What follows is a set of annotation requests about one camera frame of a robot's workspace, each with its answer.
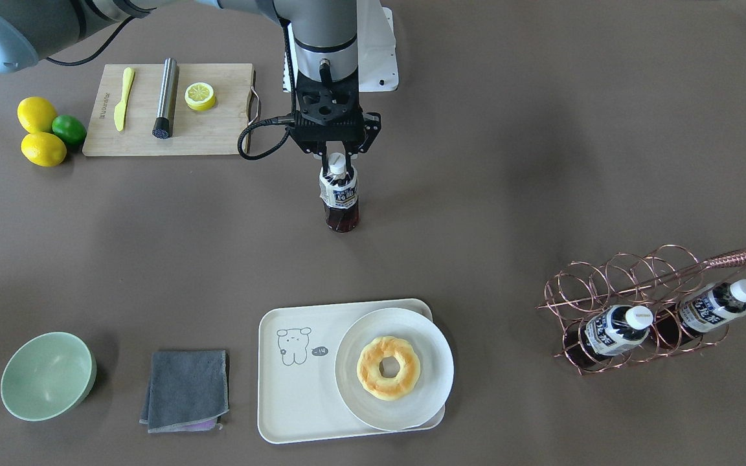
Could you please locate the tea bottle white cap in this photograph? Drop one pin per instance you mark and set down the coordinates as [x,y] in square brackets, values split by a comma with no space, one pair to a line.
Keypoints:
[339,196]

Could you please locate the grey folded cloth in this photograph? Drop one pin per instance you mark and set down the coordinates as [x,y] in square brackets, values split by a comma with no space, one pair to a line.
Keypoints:
[187,391]

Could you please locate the yellow lemon far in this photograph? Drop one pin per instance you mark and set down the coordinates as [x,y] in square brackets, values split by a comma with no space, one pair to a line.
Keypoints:
[36,114]

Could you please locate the steel muddler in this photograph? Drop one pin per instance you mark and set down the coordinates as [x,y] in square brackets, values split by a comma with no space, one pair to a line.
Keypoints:
[164,122]

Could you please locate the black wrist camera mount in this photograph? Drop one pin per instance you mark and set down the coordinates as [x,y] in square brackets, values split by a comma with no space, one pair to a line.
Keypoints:
[323,104]

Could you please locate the tea bottle in rack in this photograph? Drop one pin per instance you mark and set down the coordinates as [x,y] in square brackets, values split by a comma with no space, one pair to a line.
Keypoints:
[617,330]
[707,311]

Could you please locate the wooden cutting board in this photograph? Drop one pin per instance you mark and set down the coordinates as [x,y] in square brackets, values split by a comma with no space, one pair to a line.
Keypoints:
[212,132]

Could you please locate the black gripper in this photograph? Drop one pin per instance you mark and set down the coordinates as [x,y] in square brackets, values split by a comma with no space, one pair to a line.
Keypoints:
[370,131]

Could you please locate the half lemon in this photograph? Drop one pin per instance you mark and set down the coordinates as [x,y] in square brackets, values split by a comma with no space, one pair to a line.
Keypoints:
[200,96]

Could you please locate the green lime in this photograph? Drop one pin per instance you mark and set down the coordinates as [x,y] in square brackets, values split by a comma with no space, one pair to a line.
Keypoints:
[69,129]

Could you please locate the glazed donut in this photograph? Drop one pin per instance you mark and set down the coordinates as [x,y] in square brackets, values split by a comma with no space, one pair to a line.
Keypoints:
[388,368]

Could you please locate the green bowl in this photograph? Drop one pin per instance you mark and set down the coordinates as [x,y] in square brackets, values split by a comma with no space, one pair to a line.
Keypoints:
[48,376]

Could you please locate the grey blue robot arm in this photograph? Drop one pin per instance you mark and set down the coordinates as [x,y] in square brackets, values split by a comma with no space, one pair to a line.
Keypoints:
[321,41]

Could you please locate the yellow plastic knife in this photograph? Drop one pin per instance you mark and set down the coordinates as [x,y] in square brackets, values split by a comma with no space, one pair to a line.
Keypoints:
[119,112]

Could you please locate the white round plate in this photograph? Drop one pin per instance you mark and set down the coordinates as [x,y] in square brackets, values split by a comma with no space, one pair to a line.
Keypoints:
[432,390]

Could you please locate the yellow lemon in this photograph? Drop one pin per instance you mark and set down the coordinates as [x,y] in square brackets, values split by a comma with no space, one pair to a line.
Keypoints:
[36,114]
[44,149]

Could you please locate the yellow lemon near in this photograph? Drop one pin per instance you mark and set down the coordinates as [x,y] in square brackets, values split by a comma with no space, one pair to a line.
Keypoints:
[44,149]

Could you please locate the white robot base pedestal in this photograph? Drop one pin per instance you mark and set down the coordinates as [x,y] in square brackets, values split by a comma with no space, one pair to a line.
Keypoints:
[375,47]

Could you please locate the cream rectangular tray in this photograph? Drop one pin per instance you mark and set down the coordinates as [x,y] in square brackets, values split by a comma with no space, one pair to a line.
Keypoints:
[307,385]

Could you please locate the copper wire bottle rack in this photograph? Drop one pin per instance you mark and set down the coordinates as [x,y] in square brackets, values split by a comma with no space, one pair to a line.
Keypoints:
[661,280]

